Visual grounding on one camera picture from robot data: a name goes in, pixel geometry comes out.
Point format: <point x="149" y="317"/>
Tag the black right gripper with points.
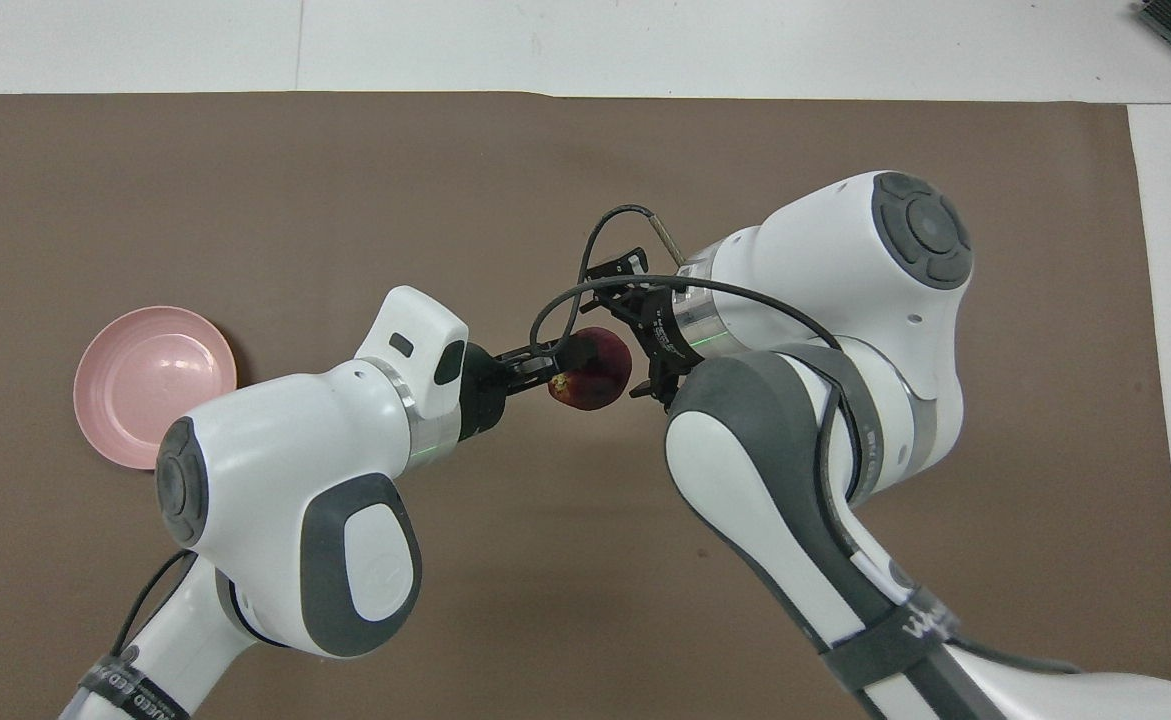
<point x="665" y="340"/>

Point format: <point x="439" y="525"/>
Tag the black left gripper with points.
<point x="483" y="390"/>

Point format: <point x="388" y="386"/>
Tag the dark red apple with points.
<point x="600" y="380"/>

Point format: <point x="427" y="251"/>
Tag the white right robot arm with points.
<point x="845" y="280"/>

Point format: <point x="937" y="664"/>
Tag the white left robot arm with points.
<point x="285" y="470"/>

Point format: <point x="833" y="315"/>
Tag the pink plate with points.
<point x="145" y="385"/>

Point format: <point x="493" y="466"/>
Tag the brown table mat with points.
<point x="445" y="180"/>

